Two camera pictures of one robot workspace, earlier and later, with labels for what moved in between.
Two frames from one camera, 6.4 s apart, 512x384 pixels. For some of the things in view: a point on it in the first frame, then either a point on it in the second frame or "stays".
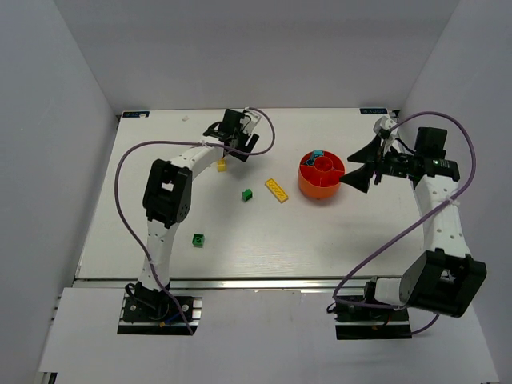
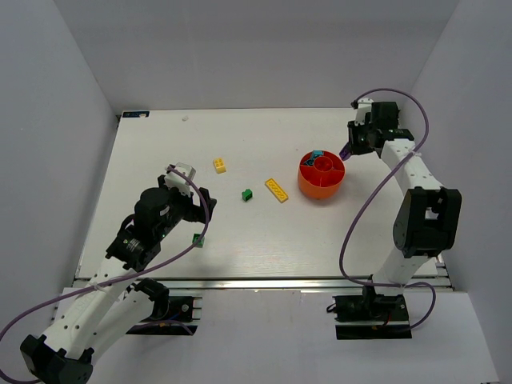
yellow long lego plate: x=276 y=190 stays
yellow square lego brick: x=222 y=166 stays
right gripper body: x=378 y=165 to x=358 y=141
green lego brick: x=198 y=240 stays
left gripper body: x=242 y=145 to x=201 y=206
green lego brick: x=247 y=194 stays
